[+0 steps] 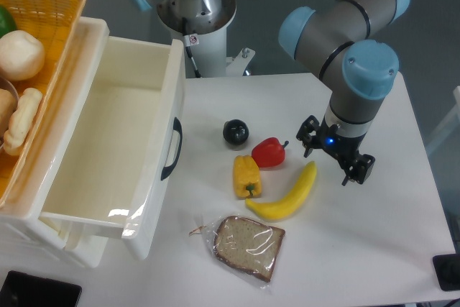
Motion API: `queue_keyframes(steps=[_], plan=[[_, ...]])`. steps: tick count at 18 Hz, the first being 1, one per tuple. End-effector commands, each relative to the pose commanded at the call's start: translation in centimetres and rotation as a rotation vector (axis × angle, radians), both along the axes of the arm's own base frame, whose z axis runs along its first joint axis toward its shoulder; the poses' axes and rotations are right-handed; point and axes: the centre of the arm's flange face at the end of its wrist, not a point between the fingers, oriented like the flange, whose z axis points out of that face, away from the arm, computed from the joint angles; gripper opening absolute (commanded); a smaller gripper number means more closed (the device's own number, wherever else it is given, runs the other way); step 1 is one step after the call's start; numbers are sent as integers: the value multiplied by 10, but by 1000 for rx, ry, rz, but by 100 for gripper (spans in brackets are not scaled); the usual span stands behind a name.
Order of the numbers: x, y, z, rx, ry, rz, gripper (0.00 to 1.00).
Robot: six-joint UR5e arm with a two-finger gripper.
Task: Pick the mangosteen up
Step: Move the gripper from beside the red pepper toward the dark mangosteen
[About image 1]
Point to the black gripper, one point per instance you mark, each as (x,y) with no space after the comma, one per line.
(345,150)

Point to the dark purple mangosteen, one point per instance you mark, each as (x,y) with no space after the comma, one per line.
(235,132)

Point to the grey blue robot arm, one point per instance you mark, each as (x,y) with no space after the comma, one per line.
(336,47)

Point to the red bell pepper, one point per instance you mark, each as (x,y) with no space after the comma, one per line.
(269,153)

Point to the yellow banana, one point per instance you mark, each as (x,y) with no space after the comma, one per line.
(290,202)

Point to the yellow bell pepper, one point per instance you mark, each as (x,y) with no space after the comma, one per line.
(246,177)

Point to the bagged brown bread slice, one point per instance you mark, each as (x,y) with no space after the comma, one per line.
(244,246)

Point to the black device right edge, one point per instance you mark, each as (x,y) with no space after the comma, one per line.
(447,271)

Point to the white plastic drawer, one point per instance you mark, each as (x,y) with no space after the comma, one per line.
(109,179)

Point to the white drawer cabinet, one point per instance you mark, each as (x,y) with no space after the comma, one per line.
(25,234)

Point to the long beige bread roll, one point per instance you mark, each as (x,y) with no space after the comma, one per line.
(21,120)

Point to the orange woven basket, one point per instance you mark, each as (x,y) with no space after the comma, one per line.
(53,23)

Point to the round white bread bun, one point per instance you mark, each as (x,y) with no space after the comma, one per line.
(22,56)

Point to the brown bread roll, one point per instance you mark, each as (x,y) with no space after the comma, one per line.
(8,104)

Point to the black device bottom left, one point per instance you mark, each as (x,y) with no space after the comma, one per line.
(21,289)

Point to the green bell pepper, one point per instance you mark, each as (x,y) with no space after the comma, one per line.
(7,22)

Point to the black drawer handle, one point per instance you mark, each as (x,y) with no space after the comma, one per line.
(175,149)

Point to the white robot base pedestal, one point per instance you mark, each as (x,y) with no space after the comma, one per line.
(202,27)

